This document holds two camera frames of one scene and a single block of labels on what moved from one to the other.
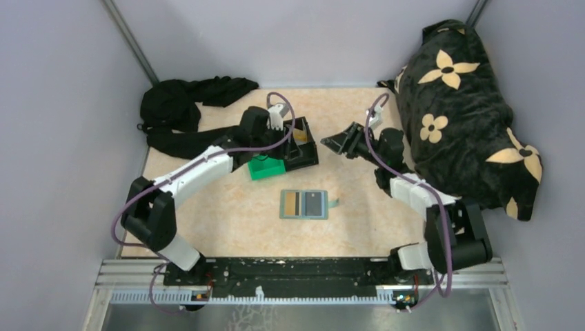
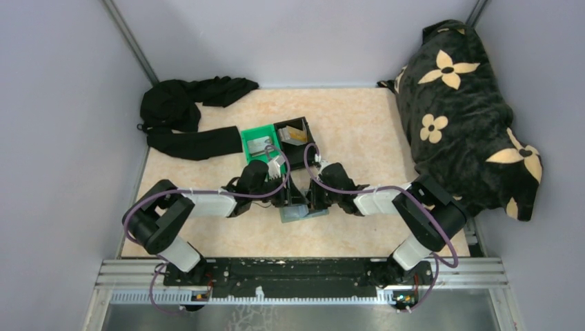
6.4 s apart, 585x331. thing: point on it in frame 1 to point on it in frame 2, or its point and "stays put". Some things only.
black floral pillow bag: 457,124 stays put
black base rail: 299,278 stays put
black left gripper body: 268,134 to 282,198
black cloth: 170,114 stays put
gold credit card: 300,135 stays put
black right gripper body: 359,147 to 322,197
